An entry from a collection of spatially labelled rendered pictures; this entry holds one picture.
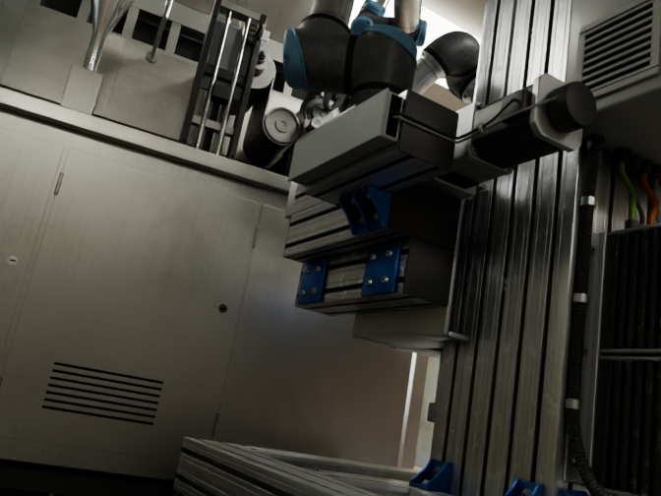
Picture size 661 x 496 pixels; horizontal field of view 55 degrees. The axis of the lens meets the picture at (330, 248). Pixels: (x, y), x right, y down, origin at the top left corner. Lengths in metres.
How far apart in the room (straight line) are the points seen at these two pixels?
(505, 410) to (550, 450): 0.10
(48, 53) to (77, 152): 0.79
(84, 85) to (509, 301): 1.47
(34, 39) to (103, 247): 1.01
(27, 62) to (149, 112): 0.41
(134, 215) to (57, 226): 0.18
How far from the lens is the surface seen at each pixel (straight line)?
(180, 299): 1.61
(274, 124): 2.09
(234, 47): 2.03
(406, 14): 1.82
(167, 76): 2.42
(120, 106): 2.35
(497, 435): 0.98
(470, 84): 1.82
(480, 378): 1.02
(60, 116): 1.66
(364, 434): 1.77
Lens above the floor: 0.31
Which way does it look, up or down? 14 degrees up
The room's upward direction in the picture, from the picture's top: 10 degrees clockwise
